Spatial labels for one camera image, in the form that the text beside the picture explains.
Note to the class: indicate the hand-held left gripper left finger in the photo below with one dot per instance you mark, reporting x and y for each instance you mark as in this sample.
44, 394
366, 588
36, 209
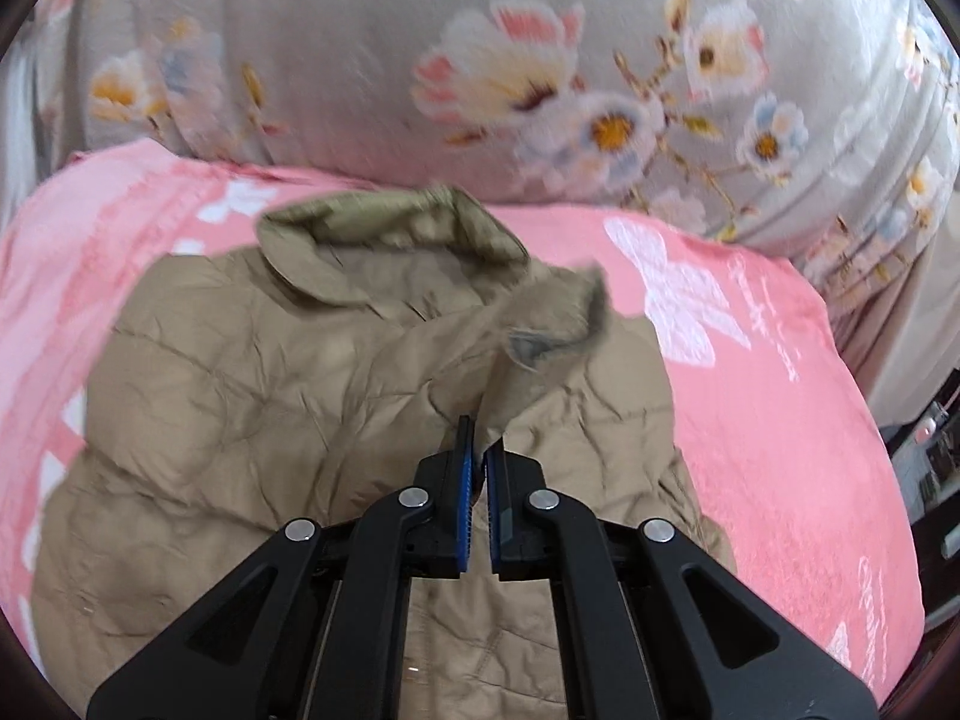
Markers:
463, 517

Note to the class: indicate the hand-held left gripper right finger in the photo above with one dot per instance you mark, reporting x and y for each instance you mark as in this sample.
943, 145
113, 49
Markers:
493, 517

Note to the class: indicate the tan quilted jacket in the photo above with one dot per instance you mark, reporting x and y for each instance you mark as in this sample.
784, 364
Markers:
262, 390

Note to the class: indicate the pink printed blanket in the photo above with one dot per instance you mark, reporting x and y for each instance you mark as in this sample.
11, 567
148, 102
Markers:
787, 427

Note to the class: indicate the beige cloth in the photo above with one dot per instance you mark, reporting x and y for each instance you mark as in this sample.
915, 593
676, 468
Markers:
907, 330

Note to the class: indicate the grey floral blanket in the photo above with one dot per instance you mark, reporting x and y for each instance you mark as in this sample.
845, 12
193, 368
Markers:
337, 52

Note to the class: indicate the white curtain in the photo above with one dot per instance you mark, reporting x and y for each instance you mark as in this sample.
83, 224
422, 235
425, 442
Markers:
26, 135

